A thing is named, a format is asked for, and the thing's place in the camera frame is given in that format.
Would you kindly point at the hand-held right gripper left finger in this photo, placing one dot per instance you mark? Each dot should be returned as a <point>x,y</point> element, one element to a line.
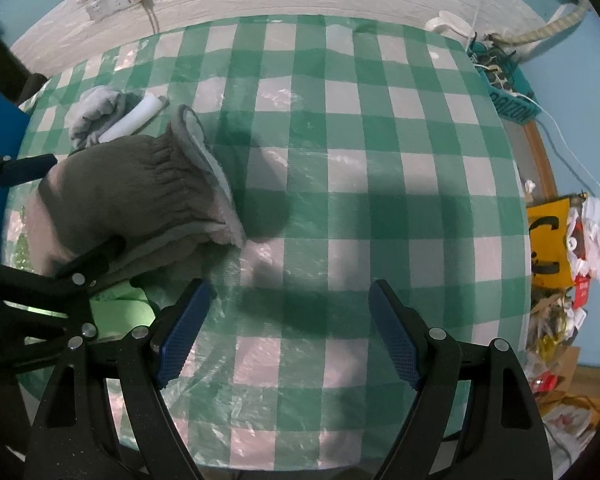
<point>180,332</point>

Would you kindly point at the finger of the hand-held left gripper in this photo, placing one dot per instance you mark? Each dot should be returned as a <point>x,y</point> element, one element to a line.
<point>40,285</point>
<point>25,167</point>

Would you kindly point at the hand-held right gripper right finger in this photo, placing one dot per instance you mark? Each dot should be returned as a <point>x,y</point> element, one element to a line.
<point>395,340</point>

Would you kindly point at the blue cardboard box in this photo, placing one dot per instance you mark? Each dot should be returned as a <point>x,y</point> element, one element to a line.
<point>0,125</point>

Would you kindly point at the light green cloth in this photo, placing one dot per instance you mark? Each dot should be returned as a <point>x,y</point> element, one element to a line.
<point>115,310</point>

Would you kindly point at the light grey fluffy cloth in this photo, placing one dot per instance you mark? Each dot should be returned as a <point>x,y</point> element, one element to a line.
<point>92,110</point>

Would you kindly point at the grey-brown plush pants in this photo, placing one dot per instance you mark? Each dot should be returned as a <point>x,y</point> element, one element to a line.
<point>130,185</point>

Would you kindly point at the white cloth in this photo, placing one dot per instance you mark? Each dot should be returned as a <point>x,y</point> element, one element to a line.
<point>137,112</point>

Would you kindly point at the pile of rubbish packets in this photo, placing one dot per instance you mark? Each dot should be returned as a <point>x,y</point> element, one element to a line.
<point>555,360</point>

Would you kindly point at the yellow printed bag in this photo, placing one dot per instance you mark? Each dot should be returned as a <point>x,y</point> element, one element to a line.
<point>550,230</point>

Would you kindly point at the green checked tablecloth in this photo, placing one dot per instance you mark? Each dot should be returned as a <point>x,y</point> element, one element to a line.
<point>330,160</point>

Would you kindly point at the white plastic bags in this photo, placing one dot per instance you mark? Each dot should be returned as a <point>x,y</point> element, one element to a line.
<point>597,240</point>

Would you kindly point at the teal plastic basket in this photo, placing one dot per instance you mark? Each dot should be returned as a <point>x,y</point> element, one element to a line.
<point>512,105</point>

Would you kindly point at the white plastic jug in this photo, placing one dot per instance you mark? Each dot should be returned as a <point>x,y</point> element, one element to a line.
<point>447,24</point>

